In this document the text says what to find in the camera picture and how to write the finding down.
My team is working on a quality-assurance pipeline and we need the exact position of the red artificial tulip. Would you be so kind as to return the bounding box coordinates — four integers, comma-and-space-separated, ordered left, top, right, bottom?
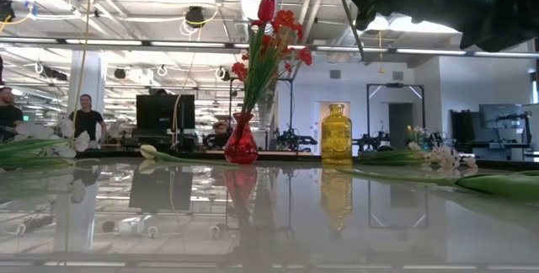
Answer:
334, 166, 539, 203
252, 0, 277, 55

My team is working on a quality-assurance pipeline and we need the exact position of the red glass vase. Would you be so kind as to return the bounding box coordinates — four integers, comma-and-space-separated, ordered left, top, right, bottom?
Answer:
223, 112, 259, 165

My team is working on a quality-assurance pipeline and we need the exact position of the peach artificial tulip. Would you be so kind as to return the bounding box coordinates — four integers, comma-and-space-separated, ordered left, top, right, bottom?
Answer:
138, 143, 241, 169

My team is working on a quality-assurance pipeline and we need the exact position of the white artificial flower bunch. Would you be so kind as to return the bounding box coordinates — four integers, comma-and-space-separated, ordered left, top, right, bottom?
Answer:
357, 140, 479, 169

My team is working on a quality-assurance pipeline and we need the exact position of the green stem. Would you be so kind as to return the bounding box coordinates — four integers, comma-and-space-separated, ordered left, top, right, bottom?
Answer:
0, 116, 92, 169

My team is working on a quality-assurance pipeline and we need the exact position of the yellow glass vase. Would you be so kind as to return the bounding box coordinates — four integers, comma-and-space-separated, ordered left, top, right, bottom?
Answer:
320, 103, 354, 167

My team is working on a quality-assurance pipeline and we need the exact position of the red artificial flower bunch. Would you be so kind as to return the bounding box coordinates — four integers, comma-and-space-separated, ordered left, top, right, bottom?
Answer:
230, 9, 313, 116

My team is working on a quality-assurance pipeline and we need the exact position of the black ceiling lamp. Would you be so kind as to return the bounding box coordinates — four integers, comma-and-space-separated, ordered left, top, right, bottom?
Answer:
184, 6, 206, 28

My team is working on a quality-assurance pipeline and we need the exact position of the long ceiling light strip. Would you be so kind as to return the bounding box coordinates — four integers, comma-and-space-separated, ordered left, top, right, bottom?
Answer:
65, 38, 144, 47
149, 40, 228, 49
395, 47, 468, 56

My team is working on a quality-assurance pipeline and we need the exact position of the black computer monitor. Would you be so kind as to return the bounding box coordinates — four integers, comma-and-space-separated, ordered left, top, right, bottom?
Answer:
135, 94, 196, 131
478, 103, 527, 131

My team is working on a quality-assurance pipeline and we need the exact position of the small background flower bunch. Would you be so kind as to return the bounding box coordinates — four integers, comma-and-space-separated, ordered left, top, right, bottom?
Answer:
405, 124, 427, 146

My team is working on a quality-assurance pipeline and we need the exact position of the person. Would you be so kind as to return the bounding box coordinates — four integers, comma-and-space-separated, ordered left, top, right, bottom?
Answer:
204, 120, 232, 150
68, 94, 109, 147
0, 86, 24, 142

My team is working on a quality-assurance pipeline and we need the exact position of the yellow cable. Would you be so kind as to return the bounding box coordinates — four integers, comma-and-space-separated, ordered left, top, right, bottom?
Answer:
71, 0, 94, 139

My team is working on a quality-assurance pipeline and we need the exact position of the black metal frame rig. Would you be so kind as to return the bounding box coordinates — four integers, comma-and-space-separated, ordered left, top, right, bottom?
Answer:
366, 82, 425, 147

